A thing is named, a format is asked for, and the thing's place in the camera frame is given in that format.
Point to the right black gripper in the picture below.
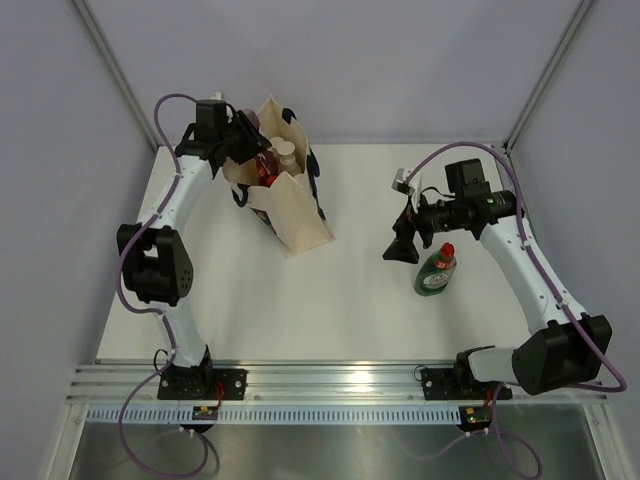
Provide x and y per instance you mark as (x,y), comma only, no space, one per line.
(403,248)

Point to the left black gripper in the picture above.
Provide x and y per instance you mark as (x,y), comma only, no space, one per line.
(250,135)

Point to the red dish soap bottle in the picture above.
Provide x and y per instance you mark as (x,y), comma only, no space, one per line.
(267,164)
(267,180)

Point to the beige lotion bottle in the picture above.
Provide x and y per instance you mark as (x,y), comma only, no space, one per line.
(288,160)

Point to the green dish soap bottle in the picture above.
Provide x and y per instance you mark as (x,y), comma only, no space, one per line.
(436,272)

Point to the beige canvas tote bag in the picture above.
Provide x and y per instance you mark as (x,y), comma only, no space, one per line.
(290,206)

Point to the green lotion bottle white cap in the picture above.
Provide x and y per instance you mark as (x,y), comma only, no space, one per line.
(275,144)

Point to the red dish soap bottle front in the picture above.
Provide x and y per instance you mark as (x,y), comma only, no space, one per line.
(267,180)

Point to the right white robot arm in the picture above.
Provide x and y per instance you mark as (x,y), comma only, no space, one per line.
(566,343)

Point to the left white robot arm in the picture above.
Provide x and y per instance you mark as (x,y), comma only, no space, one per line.
(156,272)

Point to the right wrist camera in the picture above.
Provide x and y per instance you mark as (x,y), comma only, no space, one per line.
(405,182)

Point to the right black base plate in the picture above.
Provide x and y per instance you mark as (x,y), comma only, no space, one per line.
(450,384)

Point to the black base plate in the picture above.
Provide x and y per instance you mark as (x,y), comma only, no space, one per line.
(178,383)
(450,384)

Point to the left aluminium frame post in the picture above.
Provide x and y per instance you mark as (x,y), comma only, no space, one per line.
(91,26)

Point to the aluminium frame post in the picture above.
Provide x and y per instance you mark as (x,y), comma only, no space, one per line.
(560,52)
(91,26)

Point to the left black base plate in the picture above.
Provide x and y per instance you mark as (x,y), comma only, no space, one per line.
(178,383)

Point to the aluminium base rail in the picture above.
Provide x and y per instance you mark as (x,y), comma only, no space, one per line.
(271,382)

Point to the white slotted cable duct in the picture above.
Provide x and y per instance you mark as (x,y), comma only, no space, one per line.
(278,415)

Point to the right aluminium frame post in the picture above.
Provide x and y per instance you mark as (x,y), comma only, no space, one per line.
(560,52)

